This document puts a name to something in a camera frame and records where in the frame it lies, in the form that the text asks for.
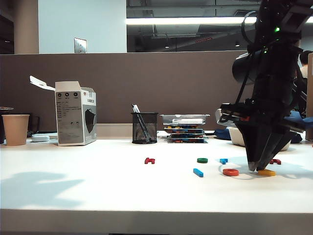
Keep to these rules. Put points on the clear plastic tray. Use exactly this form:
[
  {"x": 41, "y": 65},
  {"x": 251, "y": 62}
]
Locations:
[{"x": 166, "y": 118}]

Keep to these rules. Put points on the pen with white cap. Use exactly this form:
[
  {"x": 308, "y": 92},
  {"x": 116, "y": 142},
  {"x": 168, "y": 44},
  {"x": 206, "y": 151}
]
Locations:
[{"x": 136, "y": 108}]

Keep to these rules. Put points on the small white case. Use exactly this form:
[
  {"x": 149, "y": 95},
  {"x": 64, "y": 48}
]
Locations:
[{"x": 40, "y": 138}]

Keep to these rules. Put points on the letter magnet card pack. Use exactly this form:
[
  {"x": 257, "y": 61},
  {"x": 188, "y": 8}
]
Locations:
[
  {"x": 183, "y": 126},
  {"x": 185, "y": 131},
  {"x": 185, "y": 135},
  {"x": 187, "y": 140}
]

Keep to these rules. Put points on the brown desk partition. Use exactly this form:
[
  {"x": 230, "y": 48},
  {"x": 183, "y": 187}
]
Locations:
[{"x": 19, "y": 80}]

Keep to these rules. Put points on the metal wall plate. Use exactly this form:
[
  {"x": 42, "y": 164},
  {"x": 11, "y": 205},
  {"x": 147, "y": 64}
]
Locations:
[{"x": 80, "y": 45}]

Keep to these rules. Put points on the blue letter l magnet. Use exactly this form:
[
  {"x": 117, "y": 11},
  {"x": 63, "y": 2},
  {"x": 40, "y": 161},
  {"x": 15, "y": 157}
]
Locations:
[{"x": 198, "y": 172}]

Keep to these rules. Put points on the green round letter magnet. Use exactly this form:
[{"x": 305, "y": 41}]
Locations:
[{"x": 202, "y": 160}]

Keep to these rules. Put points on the black mesh pen holder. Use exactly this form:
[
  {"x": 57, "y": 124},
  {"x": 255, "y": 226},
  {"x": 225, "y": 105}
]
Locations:
[{"x": 144, "y": 132}]

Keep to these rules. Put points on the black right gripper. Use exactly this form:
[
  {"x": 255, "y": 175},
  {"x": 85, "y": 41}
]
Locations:
[{"x": 271, "y": 105}]

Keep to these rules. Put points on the blue bag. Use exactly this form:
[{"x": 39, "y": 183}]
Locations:
[{"x": 305, "y": 120}]

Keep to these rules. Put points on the ceiling light strip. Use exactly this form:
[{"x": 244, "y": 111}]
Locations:
[{"x": 171, "y": 20}]

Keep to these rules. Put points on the orange letter o magnet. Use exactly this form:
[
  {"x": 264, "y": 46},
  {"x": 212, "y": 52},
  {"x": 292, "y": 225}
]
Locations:
[{"x": 230, "y": 172}]

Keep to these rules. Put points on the blue letter r magnet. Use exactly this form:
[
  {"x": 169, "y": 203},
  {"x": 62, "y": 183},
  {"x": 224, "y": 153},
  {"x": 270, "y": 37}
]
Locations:
[{"x": 223, "y": 160}]

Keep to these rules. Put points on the red letter h magnet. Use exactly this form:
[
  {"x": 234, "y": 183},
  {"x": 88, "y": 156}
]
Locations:
[
  {"x": 149, "y": 161},
  {"x": 276, "y": 161}
]

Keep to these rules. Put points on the yellow letter v magnet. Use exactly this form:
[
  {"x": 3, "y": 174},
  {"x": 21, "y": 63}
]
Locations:
[{"x": 267, "y": 173}]

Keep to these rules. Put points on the person in white shirt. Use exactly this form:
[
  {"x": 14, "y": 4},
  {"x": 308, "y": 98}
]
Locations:
[{"x": 305, "y": 58}]

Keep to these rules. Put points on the brown wooden box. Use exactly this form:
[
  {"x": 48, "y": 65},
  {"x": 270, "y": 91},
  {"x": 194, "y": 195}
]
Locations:
[{"x": 310, "y": 98}]

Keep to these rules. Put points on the brown paper cup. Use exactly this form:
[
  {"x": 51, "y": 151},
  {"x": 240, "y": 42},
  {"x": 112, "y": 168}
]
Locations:
[{"x": 15, "y": 129}]

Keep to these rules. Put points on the grey face mask box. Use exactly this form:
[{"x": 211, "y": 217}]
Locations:
[{"x": 73, "y": 117}]

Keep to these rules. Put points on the white marker pen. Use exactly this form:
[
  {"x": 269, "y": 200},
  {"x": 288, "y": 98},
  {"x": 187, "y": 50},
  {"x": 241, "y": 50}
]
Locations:
[{"x": 188, "y": 121}]

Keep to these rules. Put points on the beige pulp tray bowl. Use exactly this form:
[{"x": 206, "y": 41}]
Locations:
[{"x": 237, "y": 137}]

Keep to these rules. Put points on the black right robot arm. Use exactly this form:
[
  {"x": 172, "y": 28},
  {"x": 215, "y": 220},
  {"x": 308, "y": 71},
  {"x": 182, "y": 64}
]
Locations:
[{"x": 276, "y": 63}]

